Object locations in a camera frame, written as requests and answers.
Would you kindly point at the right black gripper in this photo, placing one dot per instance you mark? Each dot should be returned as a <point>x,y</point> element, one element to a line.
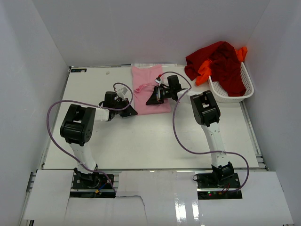
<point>156,98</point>

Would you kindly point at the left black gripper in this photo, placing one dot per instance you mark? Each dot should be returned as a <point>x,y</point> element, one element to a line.
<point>128,111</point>

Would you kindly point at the pink t shirt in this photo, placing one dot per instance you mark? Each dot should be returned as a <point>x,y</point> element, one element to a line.
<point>143,87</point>

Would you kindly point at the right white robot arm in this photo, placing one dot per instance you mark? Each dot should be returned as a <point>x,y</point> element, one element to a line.
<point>206,113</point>

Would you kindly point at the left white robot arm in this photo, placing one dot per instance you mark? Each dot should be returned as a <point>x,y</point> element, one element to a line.
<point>77,128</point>

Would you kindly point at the orange t shirt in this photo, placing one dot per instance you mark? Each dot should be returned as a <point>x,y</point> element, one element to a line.
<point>205,71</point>

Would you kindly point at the black label sticker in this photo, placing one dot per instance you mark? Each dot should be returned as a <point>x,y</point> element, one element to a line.
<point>78,70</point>

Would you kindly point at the dark red t shirt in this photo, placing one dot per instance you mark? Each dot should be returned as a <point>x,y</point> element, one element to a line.
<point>225,67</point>

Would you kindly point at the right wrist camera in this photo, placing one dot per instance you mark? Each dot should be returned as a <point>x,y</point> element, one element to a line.
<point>159,81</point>

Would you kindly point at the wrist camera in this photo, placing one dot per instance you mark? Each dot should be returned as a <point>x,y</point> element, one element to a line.
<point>122,92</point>
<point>159,81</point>

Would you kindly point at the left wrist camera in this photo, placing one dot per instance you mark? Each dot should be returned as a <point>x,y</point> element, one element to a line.
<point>122,92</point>

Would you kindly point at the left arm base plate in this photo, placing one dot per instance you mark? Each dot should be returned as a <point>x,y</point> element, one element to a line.
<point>93,185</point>

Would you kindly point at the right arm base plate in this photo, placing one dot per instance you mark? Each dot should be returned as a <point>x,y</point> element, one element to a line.
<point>208,188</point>

